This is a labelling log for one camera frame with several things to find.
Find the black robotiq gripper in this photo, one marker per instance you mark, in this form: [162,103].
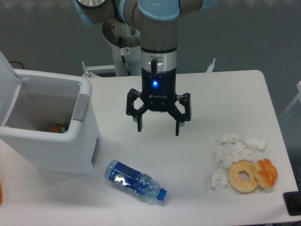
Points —
[159,90]

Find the white trash can lid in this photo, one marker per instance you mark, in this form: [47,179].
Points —
[10,85]

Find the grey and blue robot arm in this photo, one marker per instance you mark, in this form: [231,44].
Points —
[153,26]

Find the white trash can body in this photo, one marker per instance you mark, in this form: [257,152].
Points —
[46,100]

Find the blue labelled plastic bottle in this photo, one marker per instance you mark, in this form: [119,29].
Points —
[135,183]

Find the large crumpled white tissue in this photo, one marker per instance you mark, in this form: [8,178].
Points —
[232,148]

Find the green item in bin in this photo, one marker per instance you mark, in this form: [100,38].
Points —
[63,128]

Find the small crumpled white tissue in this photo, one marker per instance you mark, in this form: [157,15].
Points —
[219,181]

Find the orange item in bin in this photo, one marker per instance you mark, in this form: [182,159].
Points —
[56,129]

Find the orange twisted pastry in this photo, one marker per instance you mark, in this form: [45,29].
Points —
[265,173]

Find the white furniture at right edge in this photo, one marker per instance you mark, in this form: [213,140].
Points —
[291,108]

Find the black device at edge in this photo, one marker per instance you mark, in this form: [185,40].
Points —
[293,202]

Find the orange object at left edge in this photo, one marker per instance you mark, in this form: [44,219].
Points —
[1,195]

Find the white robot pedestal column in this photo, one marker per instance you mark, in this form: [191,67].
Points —
[120,56]

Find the white metal base frame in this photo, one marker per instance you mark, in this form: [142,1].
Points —
[122,67]

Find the plain ring donut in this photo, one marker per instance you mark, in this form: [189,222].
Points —
[241,177]

